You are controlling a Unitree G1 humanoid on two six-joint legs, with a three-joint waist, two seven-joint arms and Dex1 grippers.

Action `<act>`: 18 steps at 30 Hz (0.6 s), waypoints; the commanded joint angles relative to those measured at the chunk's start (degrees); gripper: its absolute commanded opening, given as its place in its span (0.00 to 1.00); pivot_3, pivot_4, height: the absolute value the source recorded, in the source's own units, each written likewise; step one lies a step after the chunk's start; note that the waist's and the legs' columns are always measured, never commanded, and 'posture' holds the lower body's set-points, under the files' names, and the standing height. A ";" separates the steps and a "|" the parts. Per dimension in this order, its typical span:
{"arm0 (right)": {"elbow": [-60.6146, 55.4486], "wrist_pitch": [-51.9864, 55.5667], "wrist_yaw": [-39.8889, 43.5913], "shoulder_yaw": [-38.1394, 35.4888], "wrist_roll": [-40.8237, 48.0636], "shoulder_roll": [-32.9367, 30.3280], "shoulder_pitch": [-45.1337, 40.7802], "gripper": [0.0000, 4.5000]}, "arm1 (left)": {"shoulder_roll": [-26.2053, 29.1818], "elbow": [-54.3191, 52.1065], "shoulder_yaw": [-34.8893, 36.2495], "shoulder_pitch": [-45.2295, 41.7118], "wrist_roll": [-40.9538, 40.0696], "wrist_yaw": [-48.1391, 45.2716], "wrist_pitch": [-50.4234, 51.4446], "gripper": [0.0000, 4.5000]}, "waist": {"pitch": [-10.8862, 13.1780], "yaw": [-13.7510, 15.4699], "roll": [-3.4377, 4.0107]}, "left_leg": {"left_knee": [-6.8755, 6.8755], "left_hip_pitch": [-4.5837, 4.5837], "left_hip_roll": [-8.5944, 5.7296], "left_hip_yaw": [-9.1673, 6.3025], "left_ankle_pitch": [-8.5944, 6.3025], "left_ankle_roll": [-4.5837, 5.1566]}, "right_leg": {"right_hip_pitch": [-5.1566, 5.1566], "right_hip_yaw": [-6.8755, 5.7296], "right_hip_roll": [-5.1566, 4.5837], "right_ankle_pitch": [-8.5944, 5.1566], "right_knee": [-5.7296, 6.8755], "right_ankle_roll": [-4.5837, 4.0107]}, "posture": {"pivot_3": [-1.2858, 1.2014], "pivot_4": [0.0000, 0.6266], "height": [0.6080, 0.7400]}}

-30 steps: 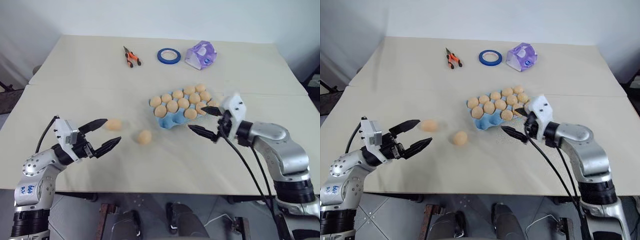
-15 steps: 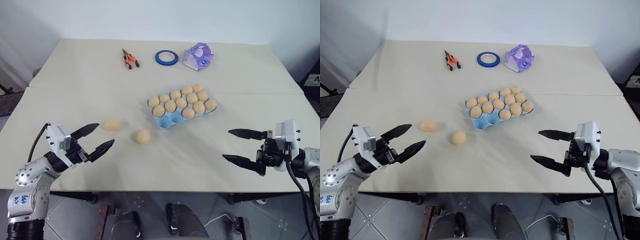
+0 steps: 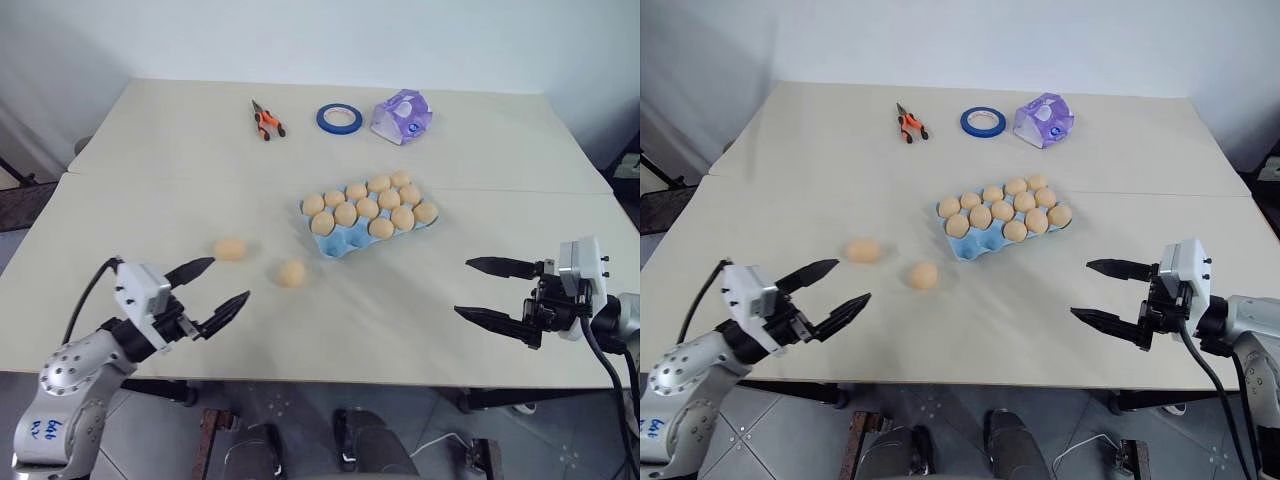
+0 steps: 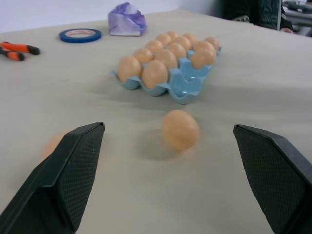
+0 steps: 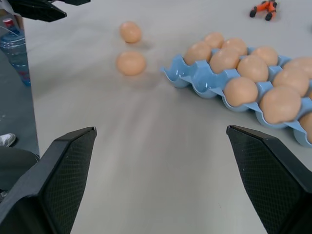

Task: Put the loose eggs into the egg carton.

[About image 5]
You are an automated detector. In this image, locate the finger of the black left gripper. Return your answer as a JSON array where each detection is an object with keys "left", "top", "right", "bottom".
[
  {"left": 9, "top": 0, "right": 68, "bottom": 23},
  {"left": 48, "top": 0, "right": 91, "bottom": 4}
]

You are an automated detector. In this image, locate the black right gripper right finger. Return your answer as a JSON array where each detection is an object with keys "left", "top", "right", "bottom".
[{"left": 226, "top": 125, "right": 312, "bottom": 234}]

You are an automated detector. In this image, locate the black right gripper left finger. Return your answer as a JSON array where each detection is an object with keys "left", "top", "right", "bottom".
[{"left": 0, "top": 126, "right": 98, "bottom": 234}]

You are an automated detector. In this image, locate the loose brown egg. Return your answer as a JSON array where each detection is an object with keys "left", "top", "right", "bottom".
[
  {"left": 116, "top": 50, "right": 147, "bottom": 76},
  {"left": 118, "top": 21, "right": 142, "bottom": 44}
]

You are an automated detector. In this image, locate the blue plastic egg tray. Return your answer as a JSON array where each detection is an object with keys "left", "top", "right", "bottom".
[{"left": 159, "top": 46, "right": 312, "bottom": 148}]

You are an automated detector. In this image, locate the clear blue water bottle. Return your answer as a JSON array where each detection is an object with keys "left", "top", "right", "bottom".
[{"left": 0, "top": 18, "right": 32, "bottom": 87}]

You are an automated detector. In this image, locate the white shoe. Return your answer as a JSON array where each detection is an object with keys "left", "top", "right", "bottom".
[{"left": 0, "top": 133, "right": 17, "bottom": 148}]

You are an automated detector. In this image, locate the orange and black toy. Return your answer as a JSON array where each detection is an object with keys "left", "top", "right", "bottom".
[{"left": 249, "top": 0, "right": 278, "bottom": 21}]

